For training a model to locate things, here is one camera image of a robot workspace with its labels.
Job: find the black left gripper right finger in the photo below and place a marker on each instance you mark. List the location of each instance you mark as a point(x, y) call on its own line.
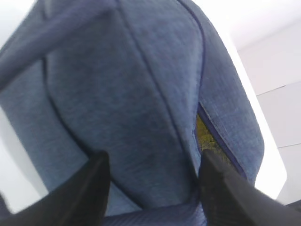
point(229, 200)

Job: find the dark blue lunch bag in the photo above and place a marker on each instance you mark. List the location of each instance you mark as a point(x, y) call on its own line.
point(129, 77)

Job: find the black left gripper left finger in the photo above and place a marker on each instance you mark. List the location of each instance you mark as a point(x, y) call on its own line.
point(80, 201)

